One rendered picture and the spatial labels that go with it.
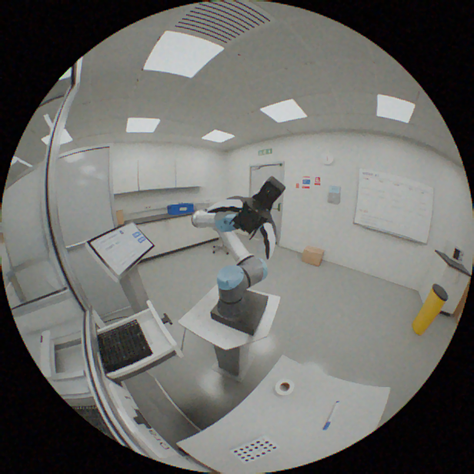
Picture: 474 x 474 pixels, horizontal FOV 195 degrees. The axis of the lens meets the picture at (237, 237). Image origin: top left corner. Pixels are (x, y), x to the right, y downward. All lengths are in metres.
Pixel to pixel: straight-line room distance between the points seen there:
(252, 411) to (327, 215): 3.09
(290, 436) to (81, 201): 2.16
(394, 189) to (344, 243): 1.51
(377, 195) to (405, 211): 0.66
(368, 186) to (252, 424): 3.21
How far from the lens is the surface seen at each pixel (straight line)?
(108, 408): 0.51
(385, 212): 3.15
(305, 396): 0.67
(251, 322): 0.70
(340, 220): 3.12
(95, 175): 1.82
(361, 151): 3.25
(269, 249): 0.27
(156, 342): 0.69
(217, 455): 0.66
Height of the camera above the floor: 1.38
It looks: 19 degrees down
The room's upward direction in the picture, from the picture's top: straight up
